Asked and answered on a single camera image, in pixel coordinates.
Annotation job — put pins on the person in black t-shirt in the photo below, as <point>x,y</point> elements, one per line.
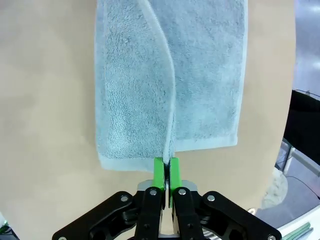
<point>305,120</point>

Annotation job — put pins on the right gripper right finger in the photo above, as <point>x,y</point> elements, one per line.
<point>185,215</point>

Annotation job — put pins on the light blue terry towel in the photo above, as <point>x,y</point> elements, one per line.
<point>130,87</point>

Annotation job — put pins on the white terry towel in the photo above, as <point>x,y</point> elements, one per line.
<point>275,187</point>

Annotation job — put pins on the white table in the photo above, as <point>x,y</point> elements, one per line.
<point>275,225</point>

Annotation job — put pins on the green towel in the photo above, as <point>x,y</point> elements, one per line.
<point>297,231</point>

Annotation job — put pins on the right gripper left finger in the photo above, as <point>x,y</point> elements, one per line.
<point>150,215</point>

